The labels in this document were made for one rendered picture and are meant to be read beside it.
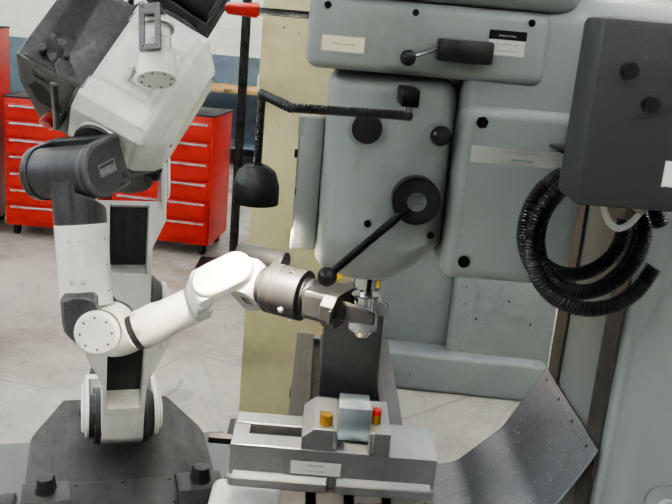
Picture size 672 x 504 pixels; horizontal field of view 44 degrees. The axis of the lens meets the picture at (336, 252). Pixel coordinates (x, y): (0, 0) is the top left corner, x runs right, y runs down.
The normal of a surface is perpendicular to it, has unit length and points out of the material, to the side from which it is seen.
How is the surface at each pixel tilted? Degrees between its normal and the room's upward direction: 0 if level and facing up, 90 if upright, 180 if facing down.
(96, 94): 58
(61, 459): 0
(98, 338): 80
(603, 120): 90
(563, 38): 90
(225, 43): 90
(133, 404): 28
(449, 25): 90
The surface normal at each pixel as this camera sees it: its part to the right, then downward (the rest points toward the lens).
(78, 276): -0.01, 0.10
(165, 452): 0.09, -0.96
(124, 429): 0.26, 0.50
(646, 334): -0.62, -0.06
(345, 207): -0.29, 0.23
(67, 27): 0.28, -0.27
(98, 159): 0.91, -0.01
